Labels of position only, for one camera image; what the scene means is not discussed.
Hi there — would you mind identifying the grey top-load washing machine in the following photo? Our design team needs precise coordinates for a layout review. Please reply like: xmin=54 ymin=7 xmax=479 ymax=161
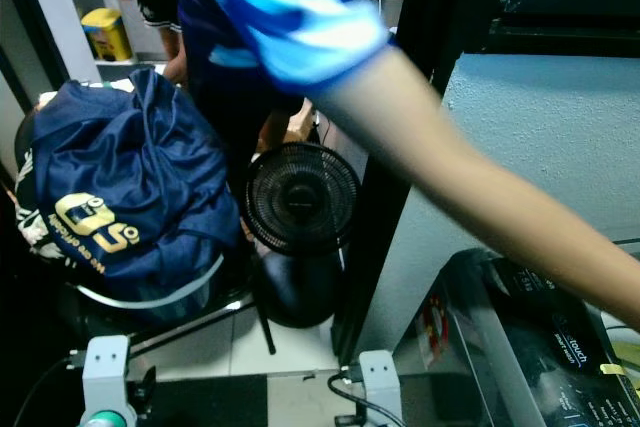
xmin=390 ymin=247 xmax=640 ymax=427

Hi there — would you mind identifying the black white floral garment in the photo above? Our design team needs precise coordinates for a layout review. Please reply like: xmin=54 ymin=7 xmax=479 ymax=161
xmin=14 ymin=145 xmax=63 ymax=250

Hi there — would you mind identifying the black door frame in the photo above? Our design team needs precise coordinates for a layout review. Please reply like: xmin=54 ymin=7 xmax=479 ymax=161
xmin=332 ymin=0 xmax=640 ymax=368

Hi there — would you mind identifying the person in blue shirt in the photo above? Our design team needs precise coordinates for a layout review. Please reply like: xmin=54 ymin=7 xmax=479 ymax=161
xmin=174 ymin=0 xmax=640 ymax=330

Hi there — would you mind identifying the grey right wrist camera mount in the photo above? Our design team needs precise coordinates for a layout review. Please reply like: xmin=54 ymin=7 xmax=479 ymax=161
xmin=359 ymin=349 xmax=405 ymax=427

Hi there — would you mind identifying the black round floor fan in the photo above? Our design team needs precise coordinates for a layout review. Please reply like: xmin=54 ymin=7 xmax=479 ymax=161
xmin=241 ymin=141 xmax=362 ymax=330

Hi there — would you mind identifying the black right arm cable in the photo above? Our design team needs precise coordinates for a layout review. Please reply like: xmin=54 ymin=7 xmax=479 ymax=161
xmin=327 ymin=371 xmax=403 ymax=427

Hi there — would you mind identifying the navy shirt with gold print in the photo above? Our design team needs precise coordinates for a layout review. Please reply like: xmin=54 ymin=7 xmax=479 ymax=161
xmin=31 ymin=68 xmax=243 ymax=300

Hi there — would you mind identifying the yellow plastic container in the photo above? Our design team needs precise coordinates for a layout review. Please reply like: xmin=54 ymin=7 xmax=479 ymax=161
xmin=79 ymin=8 xmax=134 ymax=62

